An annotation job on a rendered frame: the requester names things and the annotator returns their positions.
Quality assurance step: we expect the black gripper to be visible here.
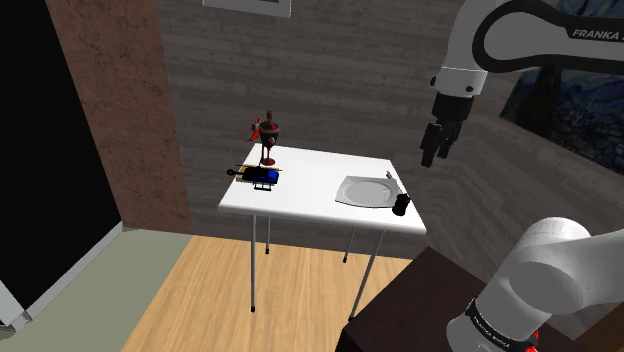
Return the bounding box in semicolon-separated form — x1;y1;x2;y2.
420;92;476;169

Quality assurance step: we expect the black cup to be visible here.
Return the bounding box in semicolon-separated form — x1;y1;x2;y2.
391;192;412;218

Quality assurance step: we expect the grey square plate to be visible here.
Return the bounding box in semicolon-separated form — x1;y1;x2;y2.
334;174;405;210

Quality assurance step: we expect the white table with metal legs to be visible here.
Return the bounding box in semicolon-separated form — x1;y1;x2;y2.
217;143;428;321

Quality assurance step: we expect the dark robot stand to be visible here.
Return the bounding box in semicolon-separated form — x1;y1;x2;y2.
335;245;589;352

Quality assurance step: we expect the red and black goblet figure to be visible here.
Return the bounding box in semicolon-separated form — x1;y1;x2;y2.
248;110;282;167

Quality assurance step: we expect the blue and black toy vehicle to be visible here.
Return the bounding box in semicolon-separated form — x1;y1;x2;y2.
225;165;281;192

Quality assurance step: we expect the tan wooden board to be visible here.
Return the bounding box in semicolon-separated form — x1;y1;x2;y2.
234;163;283;184

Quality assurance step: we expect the dark blue wall painting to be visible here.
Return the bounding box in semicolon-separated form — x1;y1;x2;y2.
498;0;624;178

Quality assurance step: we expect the white framed wall picture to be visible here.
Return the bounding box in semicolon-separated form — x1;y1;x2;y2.
201;0;293;20

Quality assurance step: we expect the dark window with white frame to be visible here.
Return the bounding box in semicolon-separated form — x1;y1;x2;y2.
0;0;124;334

